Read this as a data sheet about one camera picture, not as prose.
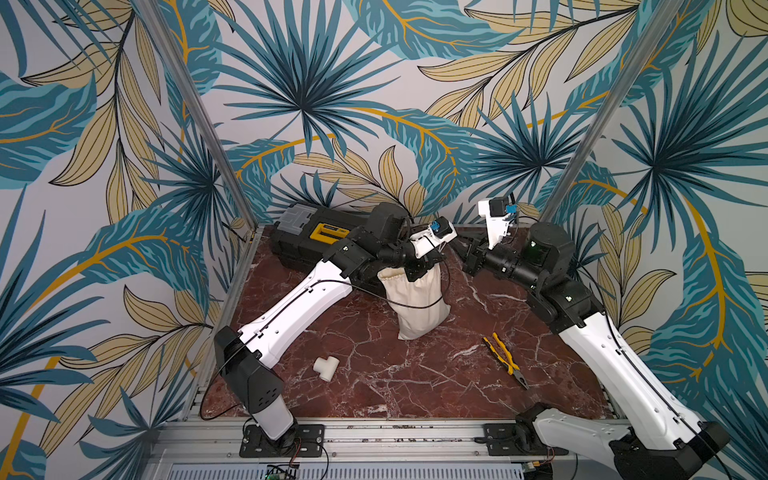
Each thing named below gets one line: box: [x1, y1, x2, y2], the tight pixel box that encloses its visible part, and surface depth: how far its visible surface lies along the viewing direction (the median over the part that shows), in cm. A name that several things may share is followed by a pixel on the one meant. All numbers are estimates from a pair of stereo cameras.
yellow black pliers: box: [483, 332, 530, 391], surface depth 87 cm
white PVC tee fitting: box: [313, 356, 340, 382], surface depth 85 cm
